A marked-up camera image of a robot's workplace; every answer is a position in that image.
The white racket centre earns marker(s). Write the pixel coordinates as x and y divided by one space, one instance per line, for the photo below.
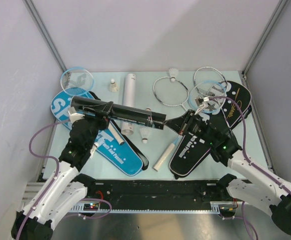
171 93

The left aluminium frame post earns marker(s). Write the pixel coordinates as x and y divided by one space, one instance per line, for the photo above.
41 26

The white racket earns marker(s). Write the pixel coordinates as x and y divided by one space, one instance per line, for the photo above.
171 93
209 82

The white shuttlecock tube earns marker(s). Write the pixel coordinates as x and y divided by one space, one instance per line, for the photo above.
127 129

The light blue racket left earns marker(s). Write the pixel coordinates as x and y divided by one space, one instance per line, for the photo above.
76 81

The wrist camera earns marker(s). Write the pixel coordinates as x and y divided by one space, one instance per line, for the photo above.
202 104
74 115

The aluminium frame post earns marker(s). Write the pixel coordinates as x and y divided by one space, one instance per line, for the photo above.
275 16
41 26

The right aluminium frame post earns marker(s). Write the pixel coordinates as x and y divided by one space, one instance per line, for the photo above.
275 16

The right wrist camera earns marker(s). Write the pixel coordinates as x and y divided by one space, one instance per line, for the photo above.
202 104

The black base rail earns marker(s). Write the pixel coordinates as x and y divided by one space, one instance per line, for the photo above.
88 195

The blue racket cover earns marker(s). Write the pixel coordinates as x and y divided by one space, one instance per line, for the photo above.
116 148

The black shuttlecock tube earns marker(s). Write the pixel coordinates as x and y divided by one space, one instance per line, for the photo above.
125 113

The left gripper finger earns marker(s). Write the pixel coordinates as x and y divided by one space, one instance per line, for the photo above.
98 107
96 114

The black racket cover front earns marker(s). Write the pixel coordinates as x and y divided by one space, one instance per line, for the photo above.
190 152

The black racket cover gold script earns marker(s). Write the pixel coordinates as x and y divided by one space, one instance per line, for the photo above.
242 97

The light green table mat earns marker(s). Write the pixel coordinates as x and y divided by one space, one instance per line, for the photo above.
99 167

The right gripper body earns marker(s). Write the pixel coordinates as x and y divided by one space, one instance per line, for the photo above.
198 128

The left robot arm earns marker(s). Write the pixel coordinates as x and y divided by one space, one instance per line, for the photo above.
53 185

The white racket right rear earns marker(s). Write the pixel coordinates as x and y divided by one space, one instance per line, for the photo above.
209 82

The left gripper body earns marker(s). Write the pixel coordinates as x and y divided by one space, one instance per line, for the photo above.
95 126

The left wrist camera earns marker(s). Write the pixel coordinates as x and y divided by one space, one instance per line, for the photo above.
74 115

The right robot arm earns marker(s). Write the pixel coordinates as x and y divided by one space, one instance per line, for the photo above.
265 190

